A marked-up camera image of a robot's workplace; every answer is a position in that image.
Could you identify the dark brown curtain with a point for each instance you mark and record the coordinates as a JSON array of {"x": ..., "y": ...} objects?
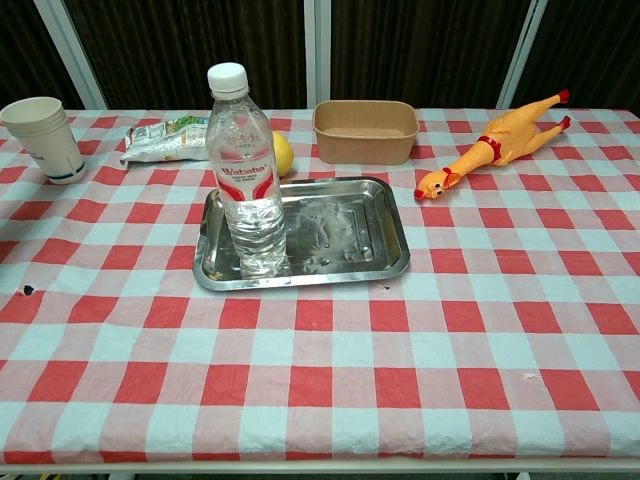
[{"x": 150, "y": 50}]

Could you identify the red white checkered tablecloth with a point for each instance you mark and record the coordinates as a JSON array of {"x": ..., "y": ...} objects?
[{"x": 320, "y": 360}]

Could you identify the yellow rubber chicken toy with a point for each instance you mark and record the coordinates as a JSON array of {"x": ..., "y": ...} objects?
[{"x": 505, "y": 137}]

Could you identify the vertical white frame post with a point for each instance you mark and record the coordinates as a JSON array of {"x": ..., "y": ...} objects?
[{"x": 317, "y": 50}]

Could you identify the white paper cup blue print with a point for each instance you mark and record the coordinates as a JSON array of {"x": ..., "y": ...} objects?
[{"x": 57, "y": 160}]

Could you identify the silver snack bag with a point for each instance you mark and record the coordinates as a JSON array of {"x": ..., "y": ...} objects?
[{"x": 165, "y": 142}]

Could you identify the brown kraft paper bowl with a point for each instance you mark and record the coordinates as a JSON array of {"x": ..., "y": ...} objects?
[{"x": 365, "y": 142}]

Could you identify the transparent plastic water bottle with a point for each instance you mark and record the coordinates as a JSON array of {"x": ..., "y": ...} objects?
[{"x": 247, "y": 200}]

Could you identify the slanted white frame post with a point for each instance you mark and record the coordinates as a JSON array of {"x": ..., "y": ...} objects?
[
  {"x": 70, "y": 55},
  {"x": 522, "y": 50}
]

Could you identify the rectangular stainless steel tray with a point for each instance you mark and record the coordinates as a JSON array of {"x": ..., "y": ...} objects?
[{"x": 340, "y": 235}]

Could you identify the yellow plastic pear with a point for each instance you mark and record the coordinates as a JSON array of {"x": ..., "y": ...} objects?
[{"x": 284, "y": 155}]

